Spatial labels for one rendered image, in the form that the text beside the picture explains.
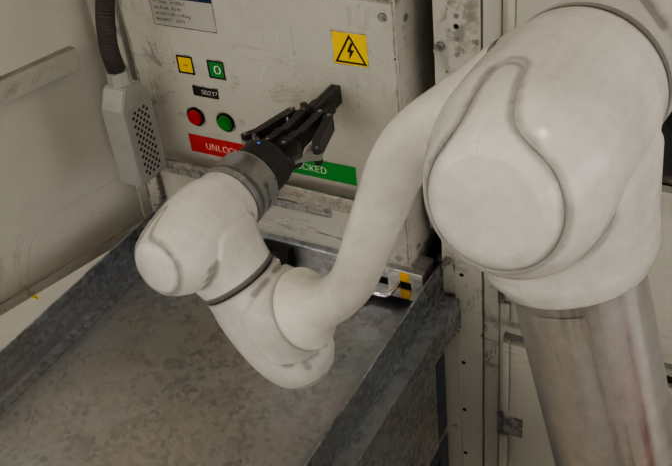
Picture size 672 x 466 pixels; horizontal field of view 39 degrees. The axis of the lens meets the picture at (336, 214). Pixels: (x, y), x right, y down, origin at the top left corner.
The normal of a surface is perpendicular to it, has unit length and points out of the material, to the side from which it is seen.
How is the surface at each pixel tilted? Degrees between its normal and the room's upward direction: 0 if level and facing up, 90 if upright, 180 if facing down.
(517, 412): 90
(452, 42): 90
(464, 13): 90
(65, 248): 90
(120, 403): 0
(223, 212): 47
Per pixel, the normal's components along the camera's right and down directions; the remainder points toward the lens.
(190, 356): -0.10, -0.81
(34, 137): 0.72, 0.35
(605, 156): 0.57, -0.10
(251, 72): -0.47, 0.55
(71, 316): 0.88, 0.21
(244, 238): 0.75, -0.22
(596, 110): 0.40, -0.39
